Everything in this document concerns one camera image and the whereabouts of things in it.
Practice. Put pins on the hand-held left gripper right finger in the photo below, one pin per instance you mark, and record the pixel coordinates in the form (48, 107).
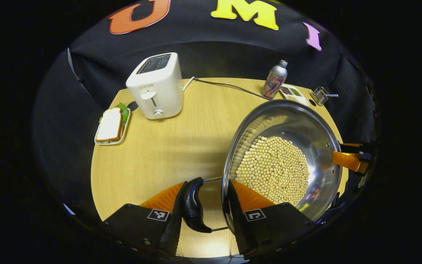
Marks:
(238, 220)

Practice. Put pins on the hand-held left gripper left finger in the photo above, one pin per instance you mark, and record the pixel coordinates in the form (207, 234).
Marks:
(172, 227)

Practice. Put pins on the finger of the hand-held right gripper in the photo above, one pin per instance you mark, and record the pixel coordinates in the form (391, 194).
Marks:
(346, 160)
(350, 147)

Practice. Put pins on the pile of soybeans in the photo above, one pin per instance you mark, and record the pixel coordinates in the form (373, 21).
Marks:
(273, 168)

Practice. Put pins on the stainless steel pot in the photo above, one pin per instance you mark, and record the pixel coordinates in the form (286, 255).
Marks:
(288, 117)

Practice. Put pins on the metal spoon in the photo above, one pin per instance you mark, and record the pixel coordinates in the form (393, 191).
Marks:
(332, 95)

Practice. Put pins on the black round table grommet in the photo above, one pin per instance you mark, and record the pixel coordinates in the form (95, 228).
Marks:
(133, 106)
(312, 102)

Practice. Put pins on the white divided seasoning dish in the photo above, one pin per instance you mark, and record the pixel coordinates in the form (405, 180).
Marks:
(293, 93)

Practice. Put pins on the silver bottle with colourful label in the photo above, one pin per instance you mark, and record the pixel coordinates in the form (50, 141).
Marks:
(275, 80)

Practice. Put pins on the white rectangular plate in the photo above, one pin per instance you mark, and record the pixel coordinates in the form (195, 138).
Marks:
(108, 143)

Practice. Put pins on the white toaster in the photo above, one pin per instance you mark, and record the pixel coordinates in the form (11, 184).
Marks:
(163, 91)

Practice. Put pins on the black backdrop cloth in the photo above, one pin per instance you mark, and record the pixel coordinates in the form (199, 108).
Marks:
(214, 55)

